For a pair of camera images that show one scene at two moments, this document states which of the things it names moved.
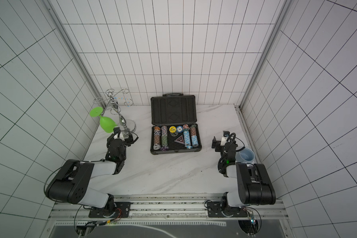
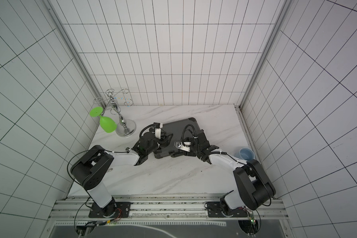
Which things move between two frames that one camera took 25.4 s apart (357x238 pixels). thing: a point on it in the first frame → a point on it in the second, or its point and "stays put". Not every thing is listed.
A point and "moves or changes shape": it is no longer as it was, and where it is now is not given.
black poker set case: (174, 128) moves or changes shape
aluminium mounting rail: (169, 207) stays put
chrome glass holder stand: (129, 126) stays put
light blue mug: (245, 155) stays put
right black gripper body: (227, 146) → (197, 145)
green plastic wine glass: (106, 123) stays put
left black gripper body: (127, 143) → (158, 143)
